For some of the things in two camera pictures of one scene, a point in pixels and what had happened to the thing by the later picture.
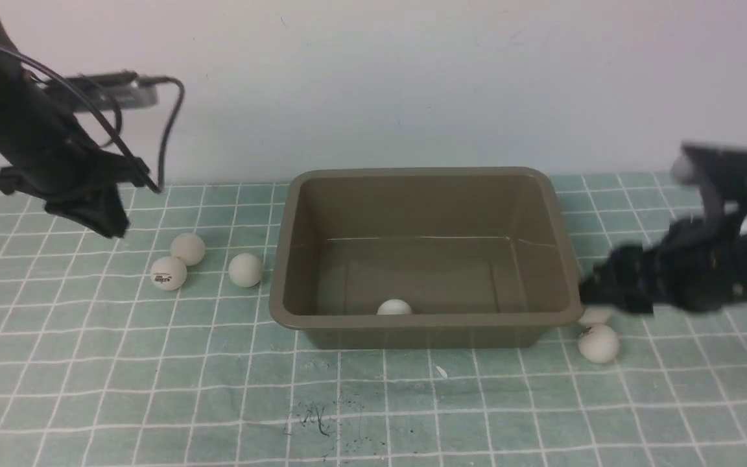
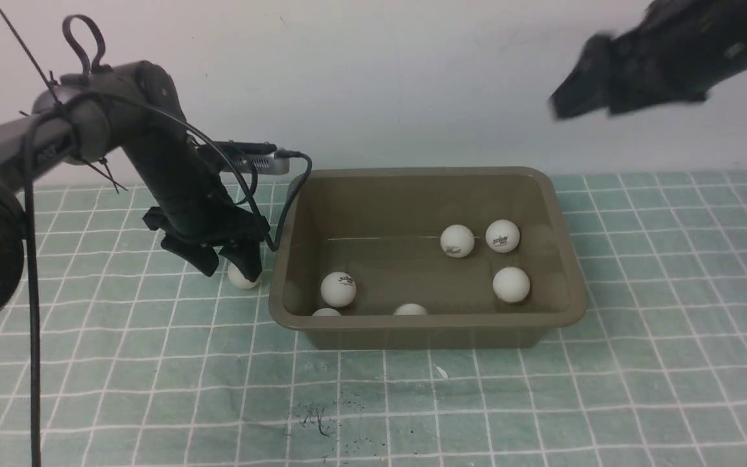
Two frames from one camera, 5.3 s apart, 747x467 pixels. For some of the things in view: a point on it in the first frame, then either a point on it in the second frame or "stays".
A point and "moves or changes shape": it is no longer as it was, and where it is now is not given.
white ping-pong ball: (597, 315) to (502, 236)
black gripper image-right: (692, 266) to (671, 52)
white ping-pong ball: (244, 270) stays
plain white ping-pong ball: (189, 247) moves or changes shape
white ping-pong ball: (598, 343) to (457, 240)
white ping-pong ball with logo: (168, 273) to (338, 289)
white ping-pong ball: (394, 307) to (410, 309)
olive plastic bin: (377, 258) stays
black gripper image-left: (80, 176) to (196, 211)
